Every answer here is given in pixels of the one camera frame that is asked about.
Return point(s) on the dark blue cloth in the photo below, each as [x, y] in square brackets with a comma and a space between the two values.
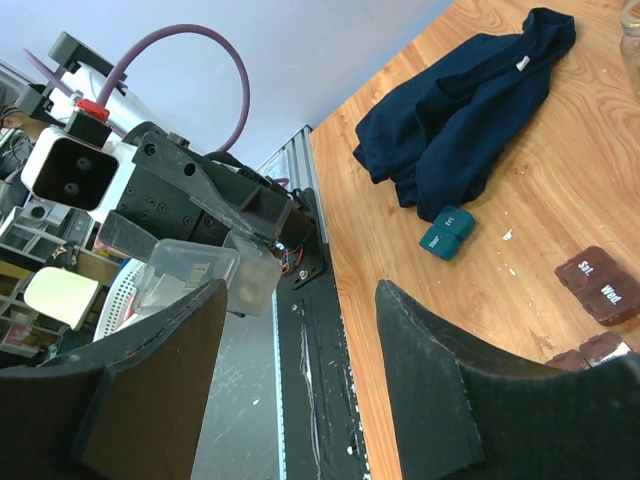
[438, 135]

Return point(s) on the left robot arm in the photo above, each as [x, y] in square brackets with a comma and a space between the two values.
[87, 98]

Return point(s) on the clear glass pill jar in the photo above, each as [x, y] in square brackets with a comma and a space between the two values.
[629, 44]

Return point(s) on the grey pill box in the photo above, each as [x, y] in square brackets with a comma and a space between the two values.
[176, 267]

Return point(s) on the teal pill box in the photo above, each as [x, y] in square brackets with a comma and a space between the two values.
[450, 229]

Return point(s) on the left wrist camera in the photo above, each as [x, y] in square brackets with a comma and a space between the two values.
[71, 172]

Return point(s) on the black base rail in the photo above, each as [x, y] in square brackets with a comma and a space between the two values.
[319, 425]

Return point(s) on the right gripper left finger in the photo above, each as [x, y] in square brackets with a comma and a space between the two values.
[128, 406]

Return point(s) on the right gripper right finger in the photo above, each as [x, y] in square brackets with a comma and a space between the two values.
[465, 409]

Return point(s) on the brown double pill box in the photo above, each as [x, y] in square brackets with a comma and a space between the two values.
[606, 291]

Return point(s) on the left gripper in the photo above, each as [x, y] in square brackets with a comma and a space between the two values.
[174, 193]

